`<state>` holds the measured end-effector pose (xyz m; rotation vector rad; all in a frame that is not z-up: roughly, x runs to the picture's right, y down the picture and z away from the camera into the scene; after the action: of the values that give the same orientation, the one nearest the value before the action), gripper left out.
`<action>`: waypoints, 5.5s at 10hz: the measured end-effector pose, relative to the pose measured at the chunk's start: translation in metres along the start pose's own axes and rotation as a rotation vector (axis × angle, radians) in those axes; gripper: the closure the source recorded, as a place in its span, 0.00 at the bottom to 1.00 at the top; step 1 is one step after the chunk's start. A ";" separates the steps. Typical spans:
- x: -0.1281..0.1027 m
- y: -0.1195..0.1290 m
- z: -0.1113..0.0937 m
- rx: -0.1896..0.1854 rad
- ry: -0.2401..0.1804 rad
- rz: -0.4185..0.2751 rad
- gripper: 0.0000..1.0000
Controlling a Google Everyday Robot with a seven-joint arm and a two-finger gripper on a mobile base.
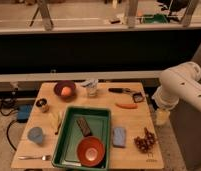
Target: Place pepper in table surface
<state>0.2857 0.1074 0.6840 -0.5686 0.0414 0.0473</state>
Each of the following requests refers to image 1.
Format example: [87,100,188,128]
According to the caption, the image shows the purple bowl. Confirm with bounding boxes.
[54,80,76,99]

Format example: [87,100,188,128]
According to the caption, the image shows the dark chocolate bar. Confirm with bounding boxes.
[76,117,92,137]

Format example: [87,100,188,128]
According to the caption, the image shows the black cable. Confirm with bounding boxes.
[0,96,22,152]

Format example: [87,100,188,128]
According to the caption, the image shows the orange fruit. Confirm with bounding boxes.
[61,87,71,97]

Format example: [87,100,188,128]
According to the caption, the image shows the blue power box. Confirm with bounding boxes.
[17,105,32,123]

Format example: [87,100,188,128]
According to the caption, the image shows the blue cup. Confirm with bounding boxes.
[27,127,44,144]

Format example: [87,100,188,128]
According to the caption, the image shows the green plastic tray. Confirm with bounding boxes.
[52,106,111,171]

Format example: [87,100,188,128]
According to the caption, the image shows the small dark tin can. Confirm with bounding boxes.
[36,98,49,113]

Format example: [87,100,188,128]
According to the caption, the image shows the small dark square box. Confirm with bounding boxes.
[132,92,144,103]

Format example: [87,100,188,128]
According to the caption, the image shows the clear plastic cup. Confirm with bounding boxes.
[81,79,98,97]

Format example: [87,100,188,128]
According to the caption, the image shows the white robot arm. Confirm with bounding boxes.
[152,62,201,126]

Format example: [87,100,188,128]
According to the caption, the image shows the banana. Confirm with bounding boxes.
[48,113,62,135]

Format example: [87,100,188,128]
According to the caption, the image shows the wooden table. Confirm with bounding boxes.
[11,82,164,171]

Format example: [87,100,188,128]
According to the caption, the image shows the bunch of dark grapes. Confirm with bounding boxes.
[134,128,156,153]

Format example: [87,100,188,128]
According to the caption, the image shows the red bowl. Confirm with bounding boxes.
[76,136,105,167]

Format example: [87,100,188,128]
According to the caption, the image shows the silver fork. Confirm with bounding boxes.
[18,155,51,161]

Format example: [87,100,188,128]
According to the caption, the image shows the blue sponge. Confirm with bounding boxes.
[112,127,126,148]

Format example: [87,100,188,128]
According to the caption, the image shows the black handled knife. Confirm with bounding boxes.
[108,88,132,93]

